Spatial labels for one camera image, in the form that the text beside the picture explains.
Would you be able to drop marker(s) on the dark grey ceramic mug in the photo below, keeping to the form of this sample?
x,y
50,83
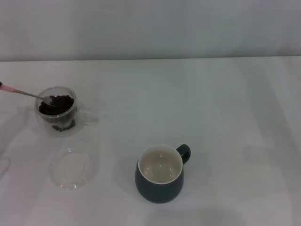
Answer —
x,y
157,190

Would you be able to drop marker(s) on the coffee beans heap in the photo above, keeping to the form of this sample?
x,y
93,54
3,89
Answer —
x,y
60,107

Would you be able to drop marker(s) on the clear glass saucer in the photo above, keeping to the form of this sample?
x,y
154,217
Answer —
x,y
70,181

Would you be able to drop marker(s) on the double-wall glass cup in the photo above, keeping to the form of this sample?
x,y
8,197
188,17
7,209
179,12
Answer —
x,y
80,117

